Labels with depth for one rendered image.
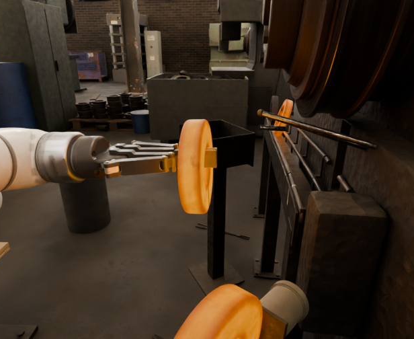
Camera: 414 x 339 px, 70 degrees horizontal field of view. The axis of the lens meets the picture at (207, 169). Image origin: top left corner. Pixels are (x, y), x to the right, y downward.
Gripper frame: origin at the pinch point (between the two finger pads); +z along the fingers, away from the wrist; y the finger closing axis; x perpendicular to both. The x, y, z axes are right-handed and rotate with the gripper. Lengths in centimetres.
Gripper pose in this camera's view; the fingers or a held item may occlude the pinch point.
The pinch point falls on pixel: (196, 157)
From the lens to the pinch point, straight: 49.3
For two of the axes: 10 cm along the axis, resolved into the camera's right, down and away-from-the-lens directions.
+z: 9.9, 0.1, -1.5
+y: -1.4, 3.7, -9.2
